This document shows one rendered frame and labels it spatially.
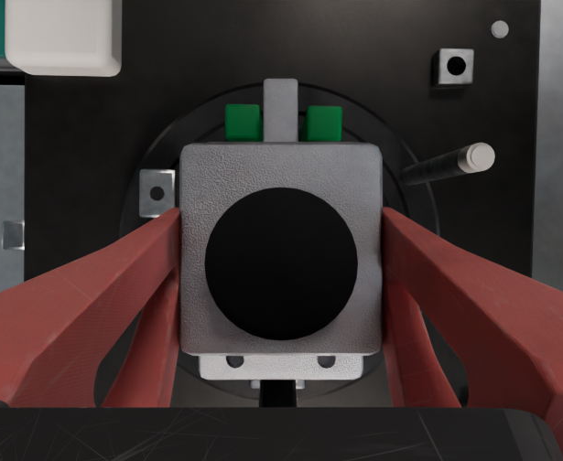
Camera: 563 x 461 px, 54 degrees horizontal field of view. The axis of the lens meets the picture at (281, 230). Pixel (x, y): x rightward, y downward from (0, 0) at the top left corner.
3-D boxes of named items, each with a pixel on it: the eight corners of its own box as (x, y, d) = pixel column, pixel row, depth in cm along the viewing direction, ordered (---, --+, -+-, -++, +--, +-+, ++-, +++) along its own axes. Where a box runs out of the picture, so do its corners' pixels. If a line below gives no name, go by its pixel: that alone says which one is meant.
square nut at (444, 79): (466, 89, 26) (473, 84, 25) (431, 88, 26) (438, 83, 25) (467, 54, 26) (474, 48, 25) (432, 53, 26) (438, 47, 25)
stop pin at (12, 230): (59, 245, 30) (26, 250, 26) (37, 245, 30) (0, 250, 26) (59, 219, 30) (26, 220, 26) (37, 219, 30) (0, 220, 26)
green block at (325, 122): (328, 155, 24) (341, 141, 19) (300, 155, 24) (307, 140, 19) (329, 128, 24) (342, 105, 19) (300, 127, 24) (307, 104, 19)
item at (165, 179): (181, 218, 24) (175, 219, 22) (146, 218, 24) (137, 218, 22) (182, 171, 24) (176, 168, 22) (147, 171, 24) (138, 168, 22)
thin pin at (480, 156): (417, 186, 24) (495, 171, 15) (399, 185, 24) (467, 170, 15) (417, 166, 24) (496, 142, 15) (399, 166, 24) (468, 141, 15)
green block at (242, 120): (263, 155, 24) (259, 139, 19) (234, 154, 24) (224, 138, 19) (263, 126, 24) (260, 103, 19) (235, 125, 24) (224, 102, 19)
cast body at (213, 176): (350, 359, 18) (396, 431, 11) (211, 359, 18) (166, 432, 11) (349, 96, 18) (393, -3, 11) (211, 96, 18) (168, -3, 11)
